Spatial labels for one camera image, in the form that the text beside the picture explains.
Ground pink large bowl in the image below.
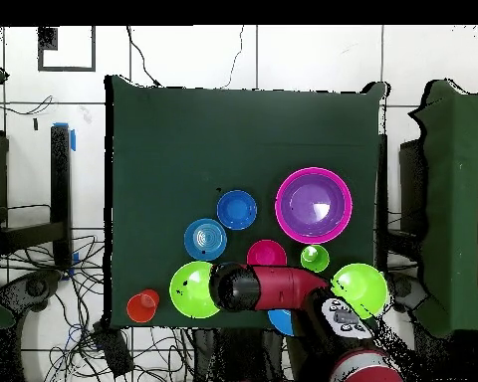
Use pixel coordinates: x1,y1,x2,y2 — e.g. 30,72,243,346
274,166,354,245

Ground black post stand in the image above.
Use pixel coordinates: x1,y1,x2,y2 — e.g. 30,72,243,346
0,124,73,268

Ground blue large bowl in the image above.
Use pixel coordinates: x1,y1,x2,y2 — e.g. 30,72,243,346
267,308,296,337

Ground orange cup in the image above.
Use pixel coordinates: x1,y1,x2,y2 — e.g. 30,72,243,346
125,288,161,324

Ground black square floor frame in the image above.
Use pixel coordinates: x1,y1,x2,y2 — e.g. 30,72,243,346
37,25,97,73

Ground black stand base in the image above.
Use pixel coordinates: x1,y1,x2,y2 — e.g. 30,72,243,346
0,270,61,313
385,270,427,313

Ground purple shallow bowl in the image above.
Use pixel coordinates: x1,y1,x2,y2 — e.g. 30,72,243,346
280,172,348,239

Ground red small bowl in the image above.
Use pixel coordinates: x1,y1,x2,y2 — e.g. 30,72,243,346
246,239,288,268

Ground lime green large bowl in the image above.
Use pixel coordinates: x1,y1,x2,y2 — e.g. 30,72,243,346
330,263,389,320
169,261,223,320

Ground dark blue small bowl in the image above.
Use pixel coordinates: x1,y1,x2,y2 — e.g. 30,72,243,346
216,189,259,231

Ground turquoise bowl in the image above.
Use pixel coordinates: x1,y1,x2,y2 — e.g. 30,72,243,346
183,218,228,263

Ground tangled floor cables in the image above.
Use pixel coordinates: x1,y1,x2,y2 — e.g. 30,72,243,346
0,234,196,382

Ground thin black floor cable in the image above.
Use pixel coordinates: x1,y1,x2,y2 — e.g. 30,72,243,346
221,25,245,90
125,25,163,88

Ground blue tape strip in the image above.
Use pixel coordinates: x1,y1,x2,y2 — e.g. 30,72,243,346
53,121,78,152

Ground dark green table cloth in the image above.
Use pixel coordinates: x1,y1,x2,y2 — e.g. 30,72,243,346
104,75,389,333

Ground lime green small cup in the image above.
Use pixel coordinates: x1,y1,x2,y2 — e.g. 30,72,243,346
300,243,331,275

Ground black floor box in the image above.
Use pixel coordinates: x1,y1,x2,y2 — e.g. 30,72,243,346
93,321,135,378

